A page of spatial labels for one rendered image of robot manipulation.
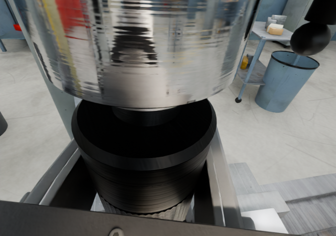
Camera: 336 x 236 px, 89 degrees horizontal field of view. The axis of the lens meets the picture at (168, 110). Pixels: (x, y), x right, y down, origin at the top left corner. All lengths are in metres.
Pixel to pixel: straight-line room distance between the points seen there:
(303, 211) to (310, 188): 0.07
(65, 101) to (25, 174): 1.31
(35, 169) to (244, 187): 1.62
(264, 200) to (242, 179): 0.07
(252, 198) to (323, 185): 0.29
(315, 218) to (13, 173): 1.82
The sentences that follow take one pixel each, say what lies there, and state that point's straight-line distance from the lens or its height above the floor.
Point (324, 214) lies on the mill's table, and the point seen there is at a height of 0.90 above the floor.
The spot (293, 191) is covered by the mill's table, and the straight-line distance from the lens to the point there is 0.55.
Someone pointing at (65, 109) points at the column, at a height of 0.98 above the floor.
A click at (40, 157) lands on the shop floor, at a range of 1.85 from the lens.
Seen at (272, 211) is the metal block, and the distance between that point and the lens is 0.32.
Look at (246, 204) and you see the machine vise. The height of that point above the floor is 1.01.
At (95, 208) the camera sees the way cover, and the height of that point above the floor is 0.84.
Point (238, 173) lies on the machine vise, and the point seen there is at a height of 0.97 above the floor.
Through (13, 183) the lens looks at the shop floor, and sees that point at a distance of 1.80.
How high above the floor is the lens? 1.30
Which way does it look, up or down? 39 degrees down
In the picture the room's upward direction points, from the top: 5 degrees clockwise
